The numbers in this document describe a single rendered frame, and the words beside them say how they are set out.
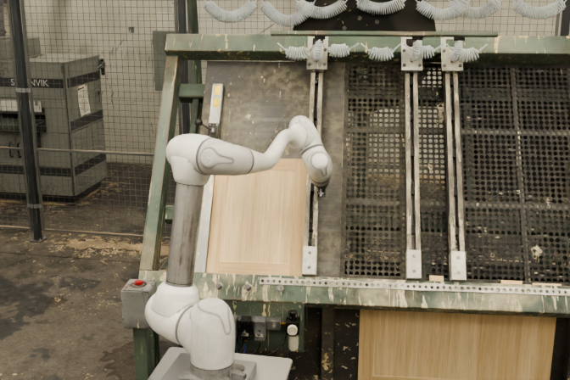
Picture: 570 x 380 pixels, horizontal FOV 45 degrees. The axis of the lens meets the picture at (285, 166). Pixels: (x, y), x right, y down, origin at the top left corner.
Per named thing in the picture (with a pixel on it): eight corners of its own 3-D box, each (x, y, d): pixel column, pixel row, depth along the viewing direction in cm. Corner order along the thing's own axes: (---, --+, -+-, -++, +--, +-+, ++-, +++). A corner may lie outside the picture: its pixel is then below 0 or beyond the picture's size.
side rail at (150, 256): (145, 275, 319) (138, 270, 308) (171, 65, 357) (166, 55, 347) (158, 275, 318) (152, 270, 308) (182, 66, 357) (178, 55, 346)
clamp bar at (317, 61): (298, 276, 307) (295, 265, 284) (309, 46, 348) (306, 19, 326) (321, 277, 306) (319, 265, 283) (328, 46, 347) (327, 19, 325)
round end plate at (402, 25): (291, 112, 390) (291, -34, 369) (292, 110, 395) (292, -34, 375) (433, 114, 383) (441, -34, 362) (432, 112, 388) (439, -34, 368)
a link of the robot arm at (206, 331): (211, 376, 232) (212, 315, 228) (176, 358, 243) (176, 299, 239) (244, 359, 244) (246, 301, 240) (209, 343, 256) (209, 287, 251)
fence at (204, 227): (195, 274, 311) (193, 272, 307) (214, 86, 344) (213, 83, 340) (206, 274, 310) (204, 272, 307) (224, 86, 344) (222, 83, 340)
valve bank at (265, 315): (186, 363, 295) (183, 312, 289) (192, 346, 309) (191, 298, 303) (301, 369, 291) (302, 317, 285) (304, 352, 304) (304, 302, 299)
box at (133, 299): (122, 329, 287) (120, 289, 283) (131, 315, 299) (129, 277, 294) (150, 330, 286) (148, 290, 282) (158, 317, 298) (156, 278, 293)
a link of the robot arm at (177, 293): (173, 351, 242) (134, 332, 256) (206, 343, 255) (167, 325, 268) (198, 136, 235) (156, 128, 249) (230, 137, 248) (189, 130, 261)
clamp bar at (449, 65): (444, 282, 301) (453, 271, 279) (438, 47, 343) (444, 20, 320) (467, 283, 300) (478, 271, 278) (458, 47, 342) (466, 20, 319)
